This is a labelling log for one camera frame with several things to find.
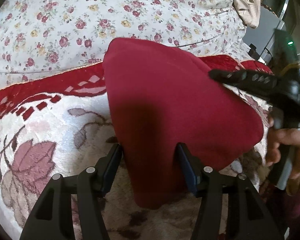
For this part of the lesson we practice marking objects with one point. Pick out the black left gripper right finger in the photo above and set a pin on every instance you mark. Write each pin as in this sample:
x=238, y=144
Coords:
x=247, y=217

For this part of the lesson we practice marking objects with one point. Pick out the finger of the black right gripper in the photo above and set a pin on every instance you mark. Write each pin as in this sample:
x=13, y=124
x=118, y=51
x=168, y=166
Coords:
x=259, y=84

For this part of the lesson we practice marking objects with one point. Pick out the person's right hand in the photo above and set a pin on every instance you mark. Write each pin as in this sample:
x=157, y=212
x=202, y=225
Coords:
x=288, y=137

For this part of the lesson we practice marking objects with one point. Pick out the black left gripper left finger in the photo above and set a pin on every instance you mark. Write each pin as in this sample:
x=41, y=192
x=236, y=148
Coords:
x=51, y=216

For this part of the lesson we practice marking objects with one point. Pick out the red and white floral blanket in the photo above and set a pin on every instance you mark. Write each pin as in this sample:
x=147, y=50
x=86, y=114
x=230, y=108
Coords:
x=62, y=124

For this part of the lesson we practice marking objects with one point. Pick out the dark red small garment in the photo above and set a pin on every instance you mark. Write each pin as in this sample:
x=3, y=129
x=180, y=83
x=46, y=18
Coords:
x=160, y=96

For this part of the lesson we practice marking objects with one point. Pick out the floral rose print quilt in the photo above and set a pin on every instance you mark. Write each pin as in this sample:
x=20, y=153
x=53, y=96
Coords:
x=40, y=38

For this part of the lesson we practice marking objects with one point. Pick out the grey metal cabinet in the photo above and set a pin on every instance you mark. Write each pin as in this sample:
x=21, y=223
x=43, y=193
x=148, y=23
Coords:
x=261, y=39

